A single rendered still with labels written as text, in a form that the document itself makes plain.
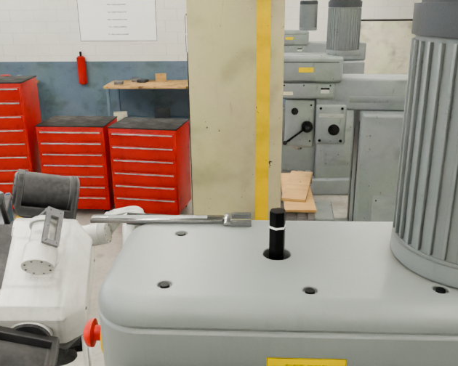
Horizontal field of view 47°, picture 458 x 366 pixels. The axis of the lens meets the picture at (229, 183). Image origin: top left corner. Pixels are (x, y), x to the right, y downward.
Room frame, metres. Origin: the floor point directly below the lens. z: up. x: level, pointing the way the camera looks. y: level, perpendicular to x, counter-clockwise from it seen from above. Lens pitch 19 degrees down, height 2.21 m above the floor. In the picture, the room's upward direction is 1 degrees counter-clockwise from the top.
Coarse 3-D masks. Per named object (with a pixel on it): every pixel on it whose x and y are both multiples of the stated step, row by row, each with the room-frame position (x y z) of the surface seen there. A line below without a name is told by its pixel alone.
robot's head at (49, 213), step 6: (48, 210) 1.02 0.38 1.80; (54, 210) 1.03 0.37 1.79; (36, 216) 1.02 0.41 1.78; (42, 216) 1.02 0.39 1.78; (48, 216) 1.01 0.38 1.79; (54, 216) 1.02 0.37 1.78; (60, 216) 1.03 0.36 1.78; (48, 222) 1.00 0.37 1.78; (60, 222) 1.02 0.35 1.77; (48, 228) 0.99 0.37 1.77; (60, 228) 1.01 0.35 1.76; (42, 234) 0.98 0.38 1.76; (60, 234) 1.00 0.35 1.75; (42, 240) 0.96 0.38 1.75; (48, 240) 0.97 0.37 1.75; (54, 240) 0.97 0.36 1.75; (54, 246) 0.97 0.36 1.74
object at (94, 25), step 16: (80, 0) 9.78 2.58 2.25; (96, 0) 9.76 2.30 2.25; (112, 0) 9.75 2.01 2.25; (128, 0) 9.73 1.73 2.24; (144, 0) 9.72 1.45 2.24; (80, 16) 9.78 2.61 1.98; (96, 16) 9.76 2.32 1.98; (112, 16) 9.75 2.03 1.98; (128, 16) 9.73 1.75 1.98; (144, 16) 9.72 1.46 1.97; (80, 32) 9.78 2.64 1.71; (96, 32) 9.77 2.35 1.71; (112, 32) 9.75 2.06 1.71; (128, 32) 9.74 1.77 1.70; (144, 32) 9.72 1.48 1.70
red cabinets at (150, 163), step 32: (0, 96) 5.33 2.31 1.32; (32, 96) 5.64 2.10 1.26; (0, 128) 5.33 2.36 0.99; (32, 128) 5.51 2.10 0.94; (64, 128) 5.33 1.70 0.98; (96, 128) 5.30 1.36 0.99; (128, 128) 5.21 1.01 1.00; (160, 128) 5.18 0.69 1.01; (0, 160) 5.32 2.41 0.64; (32, 160) 5.37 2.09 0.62; (64, 160) 5.32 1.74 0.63; (96, 160) 5.29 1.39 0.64; (128, 160) 5.20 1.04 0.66; (160, 160) 5.14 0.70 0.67; (96, 192) 5.29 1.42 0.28; (128, 192) 5.21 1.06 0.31; (160, 192) 5.14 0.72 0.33
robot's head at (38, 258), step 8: (32, 224) 1.02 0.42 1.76; (40, 224) 1.01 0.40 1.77; (56, 224) 1.03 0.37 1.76; (32, 232) 0.99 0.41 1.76; (40, 232) 0.99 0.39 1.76; (32, 240) 0.97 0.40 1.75; (40, 240) 0.97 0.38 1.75; (24, 248) 0.97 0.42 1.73; (32, 248) 0.96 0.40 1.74; (40, 248) 0.96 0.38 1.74; (48, 248) 0.97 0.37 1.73; (56, 248) 0.99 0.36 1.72; (24, 256) 0.95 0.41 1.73; (32, 256) 0.94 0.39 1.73; (40, 256) 0.94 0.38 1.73; (48, 256) 0.95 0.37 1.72; (56, 256) 0.98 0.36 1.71; (24, 264) 0.94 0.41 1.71; (32, 264) 0.95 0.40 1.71; (40, 264) 0.95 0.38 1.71; (48, 264) 0.95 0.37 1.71; (32, 272) 0.96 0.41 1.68; (40, 272) 0.97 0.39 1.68; (48, 272) 0.97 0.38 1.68
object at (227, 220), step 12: (96, 216) 0.74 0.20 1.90; (108, 216) 0.74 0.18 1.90; (120, 216) 0.74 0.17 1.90; (132, 216) 0.74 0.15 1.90; (144, 216) 0.74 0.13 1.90; (156, 216) 0.74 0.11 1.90; (168, 216) 0.74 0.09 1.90; (180, 216) 0.74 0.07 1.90; (192, 216) 0.73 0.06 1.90; (204, 216) 0.74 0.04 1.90; (216, 216) 0.74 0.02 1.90; (228, 216) 0.73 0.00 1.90; (240, 216) 0.74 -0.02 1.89
